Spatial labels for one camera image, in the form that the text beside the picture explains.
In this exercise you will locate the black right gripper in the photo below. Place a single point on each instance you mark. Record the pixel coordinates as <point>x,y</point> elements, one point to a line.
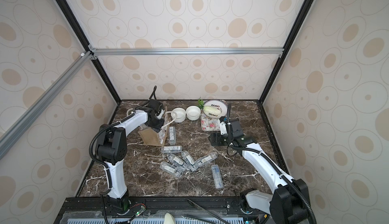
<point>219,139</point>

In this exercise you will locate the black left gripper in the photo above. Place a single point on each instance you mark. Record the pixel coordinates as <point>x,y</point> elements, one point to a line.
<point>159,126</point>

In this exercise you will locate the clear compass case horizontal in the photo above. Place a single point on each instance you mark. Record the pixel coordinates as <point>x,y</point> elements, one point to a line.
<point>171,149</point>

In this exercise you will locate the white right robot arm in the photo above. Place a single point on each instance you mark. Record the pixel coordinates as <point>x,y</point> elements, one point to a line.
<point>289,200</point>

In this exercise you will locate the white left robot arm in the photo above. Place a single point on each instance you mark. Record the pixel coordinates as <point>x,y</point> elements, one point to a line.
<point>109,148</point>

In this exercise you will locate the clear compass case right angled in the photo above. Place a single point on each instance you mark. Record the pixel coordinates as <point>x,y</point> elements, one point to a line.
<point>207,159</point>

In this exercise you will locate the clear compass case blue front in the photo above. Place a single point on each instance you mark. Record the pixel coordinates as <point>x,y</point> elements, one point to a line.
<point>217,177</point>

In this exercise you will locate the floral cloth mat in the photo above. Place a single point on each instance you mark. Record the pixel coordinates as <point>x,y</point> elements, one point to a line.
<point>210,124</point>

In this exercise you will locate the white bowl left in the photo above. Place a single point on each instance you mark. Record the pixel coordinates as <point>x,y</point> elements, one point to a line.
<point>179,115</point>

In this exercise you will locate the white bowl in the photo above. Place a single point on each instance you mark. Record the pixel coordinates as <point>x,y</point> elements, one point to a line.
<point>193,113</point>
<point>179,115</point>

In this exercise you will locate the white radish with leaves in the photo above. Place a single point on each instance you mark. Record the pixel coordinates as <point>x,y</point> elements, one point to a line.
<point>208,108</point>

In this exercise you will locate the patterned ceramic plate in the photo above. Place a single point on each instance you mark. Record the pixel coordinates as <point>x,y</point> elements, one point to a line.
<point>223,108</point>

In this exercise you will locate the white bowl right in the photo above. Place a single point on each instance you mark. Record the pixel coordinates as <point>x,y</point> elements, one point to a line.
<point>193,113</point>

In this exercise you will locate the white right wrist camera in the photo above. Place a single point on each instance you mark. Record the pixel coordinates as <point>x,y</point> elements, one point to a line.
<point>223,128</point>

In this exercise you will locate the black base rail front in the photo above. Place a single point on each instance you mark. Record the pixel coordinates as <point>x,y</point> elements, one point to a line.
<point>151,210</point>

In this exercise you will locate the silver aluminium rail back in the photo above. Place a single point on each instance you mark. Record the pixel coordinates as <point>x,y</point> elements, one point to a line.
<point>187,51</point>

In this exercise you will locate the silver aluminium rail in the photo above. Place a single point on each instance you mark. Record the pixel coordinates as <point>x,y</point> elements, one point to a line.
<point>14,133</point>
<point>187,51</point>

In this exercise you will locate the black corner frame post left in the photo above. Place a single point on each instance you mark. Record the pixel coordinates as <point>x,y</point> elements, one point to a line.
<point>81,36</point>

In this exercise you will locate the black corner frame post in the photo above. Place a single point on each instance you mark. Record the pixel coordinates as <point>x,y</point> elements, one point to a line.
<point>81,36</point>
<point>301,16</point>

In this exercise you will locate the silver aluminium rail left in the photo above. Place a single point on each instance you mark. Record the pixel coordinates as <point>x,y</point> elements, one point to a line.
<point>14,133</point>

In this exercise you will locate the black corner frame post right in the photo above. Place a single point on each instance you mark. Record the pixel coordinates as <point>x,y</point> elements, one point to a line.
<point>301,16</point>

